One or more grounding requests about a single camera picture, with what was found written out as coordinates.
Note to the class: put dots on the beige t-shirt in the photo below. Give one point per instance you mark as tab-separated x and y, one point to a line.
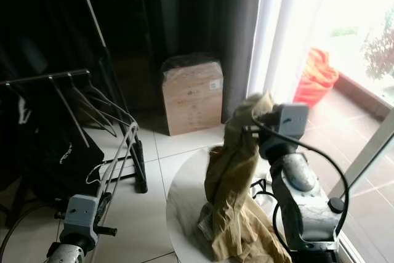
240	170

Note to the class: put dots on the orange bag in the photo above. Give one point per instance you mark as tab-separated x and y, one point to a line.
314	78

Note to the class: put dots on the black shirt with chest logo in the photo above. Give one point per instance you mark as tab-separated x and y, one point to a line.
61	173

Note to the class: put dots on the plastic wrapped cardboard box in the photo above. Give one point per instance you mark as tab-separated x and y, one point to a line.
191	103

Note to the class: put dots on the round white table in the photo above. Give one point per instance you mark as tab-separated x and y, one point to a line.
188	201

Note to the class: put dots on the dark grey curtain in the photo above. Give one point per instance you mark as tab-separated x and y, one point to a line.
234	41

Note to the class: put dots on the white patterned packet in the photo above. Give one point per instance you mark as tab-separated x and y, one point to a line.
208	223

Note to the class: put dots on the red leafed plant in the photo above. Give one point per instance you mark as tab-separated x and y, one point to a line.
380	53

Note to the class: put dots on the black tower speaker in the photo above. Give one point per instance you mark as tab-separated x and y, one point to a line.
152	41

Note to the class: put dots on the black metal clothes rack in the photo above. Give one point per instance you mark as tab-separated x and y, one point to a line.
43	77

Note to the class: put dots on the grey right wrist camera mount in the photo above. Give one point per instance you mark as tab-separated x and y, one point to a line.
292	121

